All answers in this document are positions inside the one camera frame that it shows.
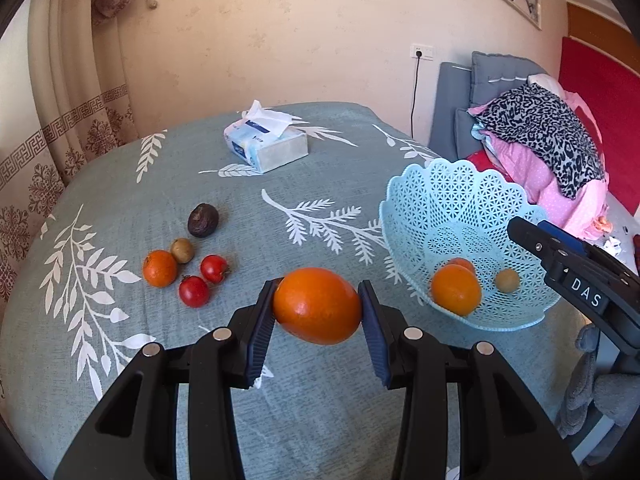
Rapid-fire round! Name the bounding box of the red tomato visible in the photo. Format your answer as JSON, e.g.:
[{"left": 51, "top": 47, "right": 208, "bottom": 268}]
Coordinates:
[
  {"left": 179, "top": 275, "right": 211, "bottom": 308},
  {"left": 200, "top": 254, "right": 232, "bottom": 284}
]

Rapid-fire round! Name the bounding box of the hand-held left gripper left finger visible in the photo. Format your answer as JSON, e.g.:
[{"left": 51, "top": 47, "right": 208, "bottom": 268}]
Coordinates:
[{"left": 54, "top": 279, "right": 281, "bottom": 480}]

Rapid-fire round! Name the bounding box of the red wall panel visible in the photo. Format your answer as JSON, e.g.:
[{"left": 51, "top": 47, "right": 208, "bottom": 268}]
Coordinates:
[{"left": 557, "top": 36, "right": 640, "bottom": 221}]

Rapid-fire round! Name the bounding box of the large grey pillow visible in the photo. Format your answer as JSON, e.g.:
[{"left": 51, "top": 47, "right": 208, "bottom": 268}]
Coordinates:
[{"left": 470, "top": 51, "right": 548, "bottom": 111}]

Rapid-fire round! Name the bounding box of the grey bed sheet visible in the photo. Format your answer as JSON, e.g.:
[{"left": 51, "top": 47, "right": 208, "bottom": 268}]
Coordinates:
[{"left": 600, "top": 192, "right": 640, "bottom": 276}]

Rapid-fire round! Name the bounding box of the tissue pack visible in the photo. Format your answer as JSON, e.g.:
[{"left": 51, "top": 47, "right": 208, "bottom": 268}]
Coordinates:
[{"left": 223, "top": 100, "right": 309, "bottom": 175}]

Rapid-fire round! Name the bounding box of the beige patterned curtain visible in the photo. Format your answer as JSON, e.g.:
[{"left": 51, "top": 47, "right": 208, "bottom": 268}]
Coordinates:
[{"left": 0, "top": 0, "right": 143, "bottom": 311}]

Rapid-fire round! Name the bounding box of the large orange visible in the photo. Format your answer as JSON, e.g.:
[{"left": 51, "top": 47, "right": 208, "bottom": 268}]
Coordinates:
[
  {"left": 431, "top": 264, "right": 483, "bottom": 317},
  {"left": 272, "top": 266, "right": 363, "bottom": 346}
]

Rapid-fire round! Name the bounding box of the grey padded headboard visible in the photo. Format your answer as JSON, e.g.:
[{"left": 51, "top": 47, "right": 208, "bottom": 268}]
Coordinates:
[{"left": 429, "top": 61, "right": 501, "bottom": 161}]

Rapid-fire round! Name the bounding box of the leopard print cloth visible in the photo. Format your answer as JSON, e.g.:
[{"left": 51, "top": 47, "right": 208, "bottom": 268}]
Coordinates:
[{"left": 472, "top": 82, "right": 606, "bottom": 201}]

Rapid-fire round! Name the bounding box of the brown longan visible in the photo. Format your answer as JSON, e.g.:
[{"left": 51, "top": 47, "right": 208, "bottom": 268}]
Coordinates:
[
  {"left": 495, "top": 268, "right": 521, "bottom": 293},
  {"left": 170, "top": 238, "right": 194, "bottom": 264}
]

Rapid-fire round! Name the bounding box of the light blue plastic lattice basket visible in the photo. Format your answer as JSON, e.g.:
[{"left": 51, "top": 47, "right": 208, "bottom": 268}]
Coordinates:
[{"left": 378, "top": 157, "right": 563, "bottom": 332}]

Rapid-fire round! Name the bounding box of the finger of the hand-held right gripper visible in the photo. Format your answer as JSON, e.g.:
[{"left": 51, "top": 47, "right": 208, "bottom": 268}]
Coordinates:
[
  {"left": 539, "top": 220, "right": 588, "bottom": 256},
  {"left": 506, "top": 216, "right": 572, "bottom": 287}
]

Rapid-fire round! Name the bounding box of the orange wooden wall panel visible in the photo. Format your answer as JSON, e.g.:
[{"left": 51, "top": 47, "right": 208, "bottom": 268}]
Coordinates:
[{"left": 566, "top": 1, "right": 633, "bottom": 48}]

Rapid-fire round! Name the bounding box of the white pillow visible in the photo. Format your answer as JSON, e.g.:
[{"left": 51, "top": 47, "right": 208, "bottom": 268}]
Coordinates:
[{"left": 527, "top": 74, "right": 566, "bottom": 98}]

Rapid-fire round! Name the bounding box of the pile of clothes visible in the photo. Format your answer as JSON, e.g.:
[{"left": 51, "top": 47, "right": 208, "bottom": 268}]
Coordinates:
[{"left": 467, "top": 92, "right": 611, "bottom": 236}]

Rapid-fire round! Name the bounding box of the small orange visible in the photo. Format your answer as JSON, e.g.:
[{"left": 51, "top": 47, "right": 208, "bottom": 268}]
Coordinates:
[{"left": 142, "top": 250, "right": 179, "bottom": 289}]

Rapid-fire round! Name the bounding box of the dark purple passion fruit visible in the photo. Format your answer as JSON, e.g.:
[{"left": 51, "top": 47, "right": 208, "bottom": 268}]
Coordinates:
[{"left": 187, "top": 202, "right": 220, "bottom": 238}]

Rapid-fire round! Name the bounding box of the black power cable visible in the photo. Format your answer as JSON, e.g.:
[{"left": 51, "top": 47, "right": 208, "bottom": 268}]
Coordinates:
[{"left": 409, "top": 57, "right": 422, "bottom": 138}]

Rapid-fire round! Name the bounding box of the small grey cushion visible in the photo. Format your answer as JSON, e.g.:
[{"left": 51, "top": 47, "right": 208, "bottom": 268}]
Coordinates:
[{"left": 454, "top": 108, "right": 488, "bottom": 161}]

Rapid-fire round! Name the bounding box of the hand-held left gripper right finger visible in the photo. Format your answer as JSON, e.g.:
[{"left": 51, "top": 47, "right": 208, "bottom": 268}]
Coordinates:
[{"left": 357, "top": 280, "right": 583, "bottom": 480}]

